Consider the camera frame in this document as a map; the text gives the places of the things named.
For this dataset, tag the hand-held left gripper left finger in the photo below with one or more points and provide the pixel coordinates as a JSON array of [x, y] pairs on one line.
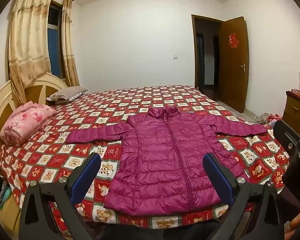
[[86, 177]]

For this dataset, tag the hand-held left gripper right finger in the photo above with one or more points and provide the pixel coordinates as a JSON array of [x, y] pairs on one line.
[[218, 177]]

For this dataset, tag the purple down jacket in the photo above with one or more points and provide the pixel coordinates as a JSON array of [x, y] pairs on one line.
[[165, 155]]

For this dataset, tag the pile of clothes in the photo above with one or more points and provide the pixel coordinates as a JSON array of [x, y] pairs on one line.
[[267, 118]]

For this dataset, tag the bed with red patterned cover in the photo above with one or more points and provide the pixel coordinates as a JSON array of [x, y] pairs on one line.
[[65, 140]]

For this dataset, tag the brown wooden cabinet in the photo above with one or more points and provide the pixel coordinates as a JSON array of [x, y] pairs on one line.
[[293, 110]]

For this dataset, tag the folded pink floral blanket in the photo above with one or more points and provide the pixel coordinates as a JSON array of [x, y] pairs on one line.
[[25, 122]]

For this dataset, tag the teal object beside bed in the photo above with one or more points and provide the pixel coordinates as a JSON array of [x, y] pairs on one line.
[[3, 195]]

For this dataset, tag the grey patterned pillow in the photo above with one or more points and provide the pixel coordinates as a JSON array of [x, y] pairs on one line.
[[66, 93]]

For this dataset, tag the brown wooden door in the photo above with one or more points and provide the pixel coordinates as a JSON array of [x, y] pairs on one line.
[[233, 80]]

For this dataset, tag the narrow beige floral curtain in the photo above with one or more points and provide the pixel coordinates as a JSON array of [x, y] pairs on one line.
[[69, 50]]

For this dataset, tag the red paper door decoration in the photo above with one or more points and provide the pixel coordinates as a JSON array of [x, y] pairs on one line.
[[232, 40]]

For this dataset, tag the window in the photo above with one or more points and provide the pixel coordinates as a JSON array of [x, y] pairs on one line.
[[55, 45]]

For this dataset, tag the wide beige floral curtain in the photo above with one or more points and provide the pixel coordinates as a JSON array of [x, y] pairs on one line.
[[27, 42]]

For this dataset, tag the brown door frame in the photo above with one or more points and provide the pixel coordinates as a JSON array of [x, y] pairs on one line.
[[193, 55]]

